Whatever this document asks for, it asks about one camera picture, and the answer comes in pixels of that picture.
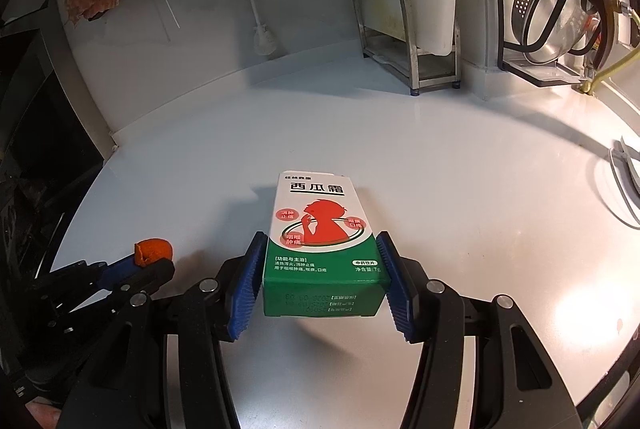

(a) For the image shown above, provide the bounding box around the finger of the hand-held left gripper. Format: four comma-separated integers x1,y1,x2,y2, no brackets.
45,259,176,340
22,255,142,310

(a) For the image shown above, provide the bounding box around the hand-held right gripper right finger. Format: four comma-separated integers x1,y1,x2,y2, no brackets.
376,231,583,429

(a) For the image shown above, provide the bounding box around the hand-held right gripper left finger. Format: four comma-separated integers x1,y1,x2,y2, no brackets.
60,230,268,429

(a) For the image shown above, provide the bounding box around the orange peel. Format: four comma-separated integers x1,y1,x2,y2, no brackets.
134,238,176,267

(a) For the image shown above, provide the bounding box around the green and white medicine box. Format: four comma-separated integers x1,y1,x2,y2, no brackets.
261,170,392,317

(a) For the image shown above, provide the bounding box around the dark appliance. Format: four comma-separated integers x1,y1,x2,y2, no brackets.
0,0,116,290

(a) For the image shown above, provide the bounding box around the metal cutting board rack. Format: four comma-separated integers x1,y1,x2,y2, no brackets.
350,0,461,95

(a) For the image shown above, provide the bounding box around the white stand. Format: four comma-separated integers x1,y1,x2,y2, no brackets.
607,134,640,230

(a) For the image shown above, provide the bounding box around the white bottle brush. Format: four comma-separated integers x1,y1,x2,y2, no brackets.
239,0,281,58

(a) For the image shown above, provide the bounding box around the yellow hose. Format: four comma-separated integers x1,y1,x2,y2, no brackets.
580,0,640,95

